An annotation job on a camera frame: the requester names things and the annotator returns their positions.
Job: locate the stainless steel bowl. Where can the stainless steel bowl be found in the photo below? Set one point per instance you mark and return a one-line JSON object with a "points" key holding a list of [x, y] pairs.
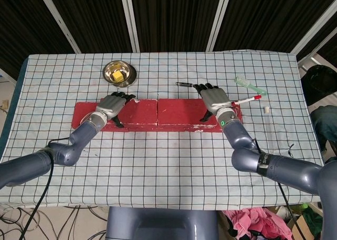
{"points": [[108, 70]]}

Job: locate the pink cloth pile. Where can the pink cloth pile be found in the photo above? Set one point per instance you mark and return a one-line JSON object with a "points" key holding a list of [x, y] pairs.
{"points": [[252, 221]]}

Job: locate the small white eraser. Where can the small white eraser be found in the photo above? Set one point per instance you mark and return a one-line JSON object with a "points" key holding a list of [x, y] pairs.
{"points": [[269, 124]]}

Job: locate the dark green cloth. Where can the dark green cloth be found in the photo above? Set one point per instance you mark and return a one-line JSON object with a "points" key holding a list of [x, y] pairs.
{"points": [[325, 129]]}

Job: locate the yellow sponge block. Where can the yellow sponge block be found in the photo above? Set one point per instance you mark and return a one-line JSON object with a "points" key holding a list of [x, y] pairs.
{"points": [[118, 76]]}

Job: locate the red brick with chipped edges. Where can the red brick with chipped edges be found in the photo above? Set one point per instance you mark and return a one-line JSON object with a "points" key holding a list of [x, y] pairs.
{"points": [[142, 111]]}

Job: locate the white black grid tablecloth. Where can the white black grid tablecloth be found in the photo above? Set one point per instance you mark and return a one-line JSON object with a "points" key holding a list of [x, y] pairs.
{"points": [[168, 171]]}

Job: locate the red brick with white scuffed side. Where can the red brick with white scuffed side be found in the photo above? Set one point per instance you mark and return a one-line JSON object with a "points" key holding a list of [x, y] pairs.
{"points": [[181, 109]]}

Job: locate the grey robot torso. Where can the grey robot torso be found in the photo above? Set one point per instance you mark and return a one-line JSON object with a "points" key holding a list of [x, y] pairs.
{"points": [[160, 224]]}

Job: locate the black bag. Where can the black bag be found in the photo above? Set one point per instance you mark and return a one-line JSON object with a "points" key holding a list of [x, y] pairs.
{"points": [[321, 84]]}

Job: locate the white marker with red cap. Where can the white marker with red cap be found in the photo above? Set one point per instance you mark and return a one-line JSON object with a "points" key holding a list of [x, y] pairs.
{"points": [[247, 100]]}

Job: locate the white metal frame post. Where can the white metal frame post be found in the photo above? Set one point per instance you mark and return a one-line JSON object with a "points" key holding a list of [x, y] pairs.
{"points": [[221, 19], [60, 20], [313, 36], [130, 19]]}

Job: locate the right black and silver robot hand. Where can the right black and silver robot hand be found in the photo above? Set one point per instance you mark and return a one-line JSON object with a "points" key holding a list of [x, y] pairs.
{"points": [[216, 99]]}

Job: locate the red brick with white patches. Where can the red brick with white patches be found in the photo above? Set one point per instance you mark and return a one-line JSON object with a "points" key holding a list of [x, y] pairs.
{"points": [[210, 128]]}

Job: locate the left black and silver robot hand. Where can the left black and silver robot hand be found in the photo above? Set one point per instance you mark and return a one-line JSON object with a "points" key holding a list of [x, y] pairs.
{"points": [[111, 104]]}

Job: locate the cardboard box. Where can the cardboard box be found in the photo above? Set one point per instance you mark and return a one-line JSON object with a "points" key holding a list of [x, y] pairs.
{"points": [[300, 229]]}

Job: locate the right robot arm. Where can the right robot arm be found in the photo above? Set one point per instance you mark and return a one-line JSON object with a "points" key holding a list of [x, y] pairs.
{"points": [[284, 169]]}

